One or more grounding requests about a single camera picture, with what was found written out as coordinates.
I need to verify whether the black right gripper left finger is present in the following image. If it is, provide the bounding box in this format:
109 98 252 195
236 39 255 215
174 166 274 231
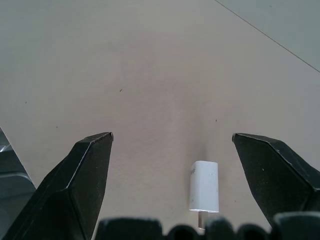
1 131 115 240

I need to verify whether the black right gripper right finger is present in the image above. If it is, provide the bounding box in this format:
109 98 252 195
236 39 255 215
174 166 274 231
231 132 320 229

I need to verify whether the white plug adapter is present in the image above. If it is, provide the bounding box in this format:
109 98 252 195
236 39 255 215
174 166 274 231
188 160 220 230

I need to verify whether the dark grey object beside table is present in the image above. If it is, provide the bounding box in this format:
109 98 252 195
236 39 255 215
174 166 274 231
0 126 37 240

